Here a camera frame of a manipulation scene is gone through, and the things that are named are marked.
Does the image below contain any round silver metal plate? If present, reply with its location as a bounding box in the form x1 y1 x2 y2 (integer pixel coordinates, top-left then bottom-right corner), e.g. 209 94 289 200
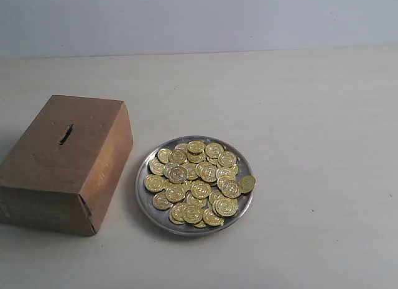
134 135 254 237

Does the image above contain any tarnished gold coin centre left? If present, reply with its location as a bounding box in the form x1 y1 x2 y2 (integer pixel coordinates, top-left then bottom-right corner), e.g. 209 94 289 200
168 167 187 184

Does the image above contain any gold coin front right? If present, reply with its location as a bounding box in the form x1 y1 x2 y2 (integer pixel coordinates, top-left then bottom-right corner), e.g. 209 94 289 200
214 197 238 217

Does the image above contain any lone gold coin on rim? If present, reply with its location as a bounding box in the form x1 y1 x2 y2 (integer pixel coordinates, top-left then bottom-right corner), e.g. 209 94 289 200
238 175 256 194

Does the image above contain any gold coin left edge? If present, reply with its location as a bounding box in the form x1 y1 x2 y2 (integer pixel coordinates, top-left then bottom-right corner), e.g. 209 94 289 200
144 174 165 193

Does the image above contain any gold coin top of pile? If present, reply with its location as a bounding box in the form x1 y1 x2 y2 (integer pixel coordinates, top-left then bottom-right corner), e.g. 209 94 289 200
187 140 206 155

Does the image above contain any brown cardboard slotted box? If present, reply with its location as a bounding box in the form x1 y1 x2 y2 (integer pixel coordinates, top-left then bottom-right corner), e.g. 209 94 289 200
1 95 133 236

